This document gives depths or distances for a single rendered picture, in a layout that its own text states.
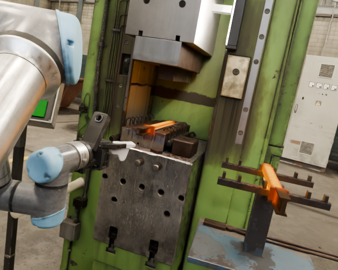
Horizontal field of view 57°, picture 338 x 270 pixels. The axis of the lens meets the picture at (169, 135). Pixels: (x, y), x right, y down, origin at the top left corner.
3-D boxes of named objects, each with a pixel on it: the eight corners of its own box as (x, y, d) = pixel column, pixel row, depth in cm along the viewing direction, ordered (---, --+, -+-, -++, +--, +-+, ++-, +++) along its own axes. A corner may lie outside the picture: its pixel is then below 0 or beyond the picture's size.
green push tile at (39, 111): (43, 117, 125) (47, 100, 128) (24, 114, 124) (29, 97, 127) (44, 119, 127) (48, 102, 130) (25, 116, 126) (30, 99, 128)
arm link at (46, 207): (24, 211, 79) (28, 170, 77) (68, 218, 80) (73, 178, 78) (9, 226, 71) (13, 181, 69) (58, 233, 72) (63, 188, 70)
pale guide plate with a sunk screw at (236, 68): (241, 99, 128) (250, 57, 125) (220, 95, 131) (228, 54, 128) (241, 99, 130) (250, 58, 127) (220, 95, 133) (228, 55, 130)
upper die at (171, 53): (177, 66, 123) (182, 42, 121) (132, 59, 128) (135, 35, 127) (199, 73, 162) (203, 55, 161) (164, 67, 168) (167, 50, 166)
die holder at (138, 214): (172, 267, 127) (192, 163, 119) (92, 238, 138) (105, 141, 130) (200, 216, 180) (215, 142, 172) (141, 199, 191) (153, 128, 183)
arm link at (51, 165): (21, 182, 69) (24, 145, 68) (53, 171, 80) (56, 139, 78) (50, 192, 67) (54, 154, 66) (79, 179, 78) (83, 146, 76)
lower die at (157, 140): (162, 151, 129) (166, 132, 127) (119, 141, 134) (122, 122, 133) (187, 139, 169) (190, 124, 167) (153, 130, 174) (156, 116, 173)
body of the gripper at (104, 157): (88, 160, 95) (64, 169, 84) (92, 133, 94) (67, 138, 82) (110, 166, 93) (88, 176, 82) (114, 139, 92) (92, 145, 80)
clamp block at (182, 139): (190, 158, 126) (193, 143, 124) (170, 154, 128) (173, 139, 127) (197, 154, 137) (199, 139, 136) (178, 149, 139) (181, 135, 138)
